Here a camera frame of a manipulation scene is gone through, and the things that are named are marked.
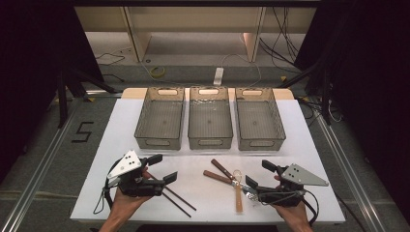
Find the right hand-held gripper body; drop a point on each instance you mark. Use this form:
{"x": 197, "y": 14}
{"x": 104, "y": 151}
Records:
{"x": 299, "y": 177}

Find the white power strip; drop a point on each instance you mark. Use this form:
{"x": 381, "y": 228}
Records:
{"x": 218, "y": 76}

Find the person's left hand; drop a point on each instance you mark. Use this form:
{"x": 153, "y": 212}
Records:
{"x": 129, "y": 203}

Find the person's right hand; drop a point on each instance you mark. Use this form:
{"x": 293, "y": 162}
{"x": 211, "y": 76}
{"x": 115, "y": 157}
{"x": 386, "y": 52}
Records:
{"x": 295, "y": 212}

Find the grey transparent plastic bin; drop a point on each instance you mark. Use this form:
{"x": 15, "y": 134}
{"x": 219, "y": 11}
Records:
{"x": 209, "y": 121}
{"x": 160, "y": 121}
{"x": 259, "y": 121}

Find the yellow tape roll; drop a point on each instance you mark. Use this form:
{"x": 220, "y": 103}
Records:
{"x": 158, "y": 71}

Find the aluminium floor rail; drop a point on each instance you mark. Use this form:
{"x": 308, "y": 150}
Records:
{"x": 351, "y": 174}
{"x": 35, "y": 174}

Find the beige shelf unit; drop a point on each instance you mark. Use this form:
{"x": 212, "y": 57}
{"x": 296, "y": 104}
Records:
{"x": 193, "y": 22}

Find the black metal stand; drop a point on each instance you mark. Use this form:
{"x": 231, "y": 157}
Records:
{"x": 63, "y": 96}
{"x": 326, "y": 96}

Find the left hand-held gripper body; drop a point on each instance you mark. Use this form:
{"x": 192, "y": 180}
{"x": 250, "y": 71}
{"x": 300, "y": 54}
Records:
{"x": 129, "y": 161}

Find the black curtain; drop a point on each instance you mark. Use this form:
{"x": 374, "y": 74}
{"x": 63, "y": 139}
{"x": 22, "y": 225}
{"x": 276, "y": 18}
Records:
{"x": 32, "y": 80}
{"x": 370, "y": 80}

